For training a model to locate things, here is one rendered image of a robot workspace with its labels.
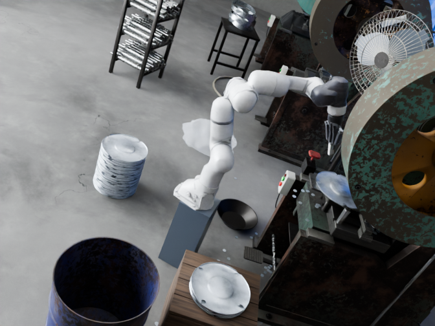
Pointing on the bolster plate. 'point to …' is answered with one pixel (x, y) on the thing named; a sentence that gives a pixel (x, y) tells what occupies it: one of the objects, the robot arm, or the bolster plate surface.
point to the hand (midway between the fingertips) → (331, 148)
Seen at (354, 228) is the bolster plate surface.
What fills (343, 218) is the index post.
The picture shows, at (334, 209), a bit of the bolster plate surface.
